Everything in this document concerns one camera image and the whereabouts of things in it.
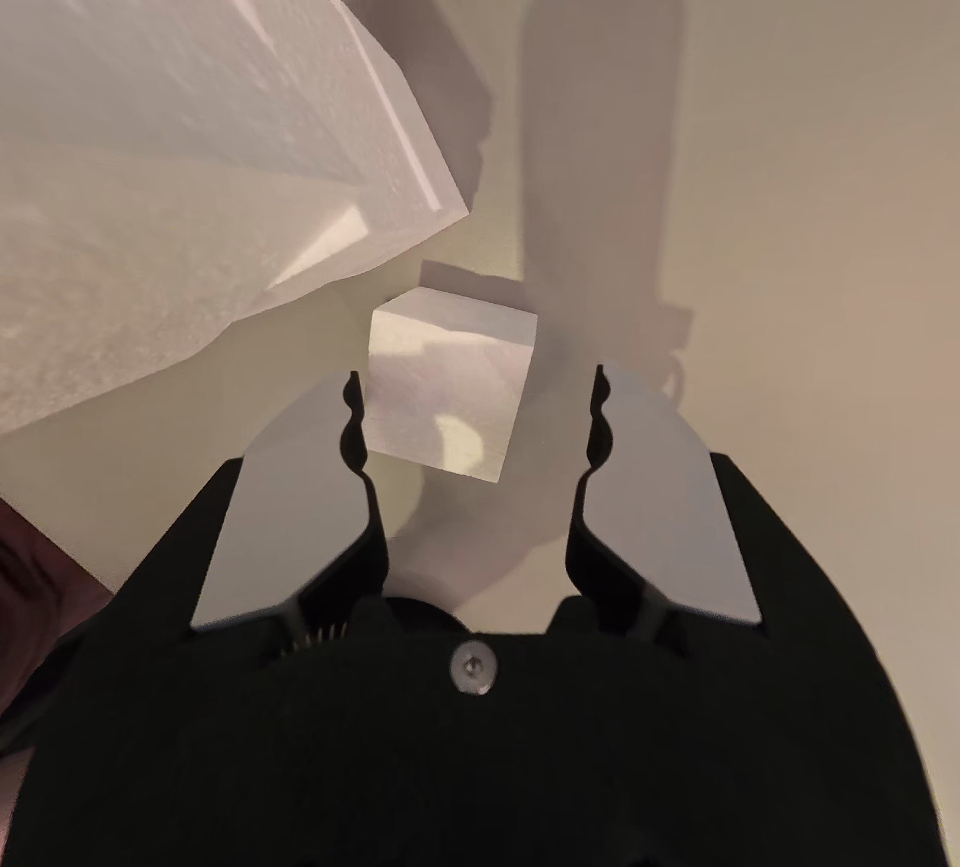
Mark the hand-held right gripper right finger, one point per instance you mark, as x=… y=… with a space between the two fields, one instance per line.
x=660 y=507

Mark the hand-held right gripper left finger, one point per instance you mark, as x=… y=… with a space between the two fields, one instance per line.
x=300 y=507

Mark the person's dark red shorts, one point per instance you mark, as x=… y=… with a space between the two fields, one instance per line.
x=37 y=582

